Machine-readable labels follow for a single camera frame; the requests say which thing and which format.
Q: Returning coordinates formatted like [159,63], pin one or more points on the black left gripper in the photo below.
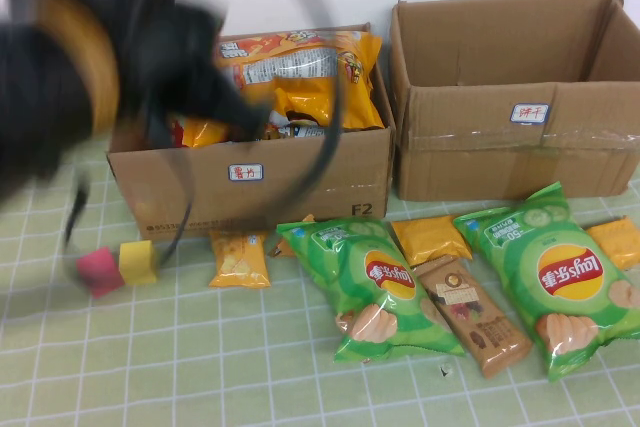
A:
[175,57]

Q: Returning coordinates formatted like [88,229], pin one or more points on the large yellow chips bag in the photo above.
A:
[300,97]

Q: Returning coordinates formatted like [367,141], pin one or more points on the green Lay's chips bag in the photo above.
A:
[565,277]
[360,257]

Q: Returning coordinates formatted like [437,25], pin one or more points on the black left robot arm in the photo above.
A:
[40,122]

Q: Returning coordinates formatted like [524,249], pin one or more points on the small orange snack packet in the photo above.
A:
[282,249]

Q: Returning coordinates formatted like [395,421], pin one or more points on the white label with red writing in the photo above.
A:
[245,172]
[529,113]

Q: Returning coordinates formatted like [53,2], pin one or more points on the cardboard box with F2 print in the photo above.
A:
[360,172]

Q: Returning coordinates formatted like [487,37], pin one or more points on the small yellow cracker packet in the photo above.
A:
[240,262]

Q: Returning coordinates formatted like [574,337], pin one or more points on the yellow foam cube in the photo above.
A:
[137,264]

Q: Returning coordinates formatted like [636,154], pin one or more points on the pink foam cube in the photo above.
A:
[100,274]

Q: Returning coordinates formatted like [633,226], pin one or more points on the orange biscuit packet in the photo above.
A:
[617,242]
[430,239]

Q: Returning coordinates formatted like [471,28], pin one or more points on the large taped cardboard box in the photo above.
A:
[475,157]

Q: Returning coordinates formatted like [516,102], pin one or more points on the green checked tablecloth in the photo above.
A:
[200,372]

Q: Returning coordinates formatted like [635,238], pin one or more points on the brown wafer bar packet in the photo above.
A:
[480,327]

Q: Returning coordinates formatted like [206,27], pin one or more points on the small black scrap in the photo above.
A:
[444,371]

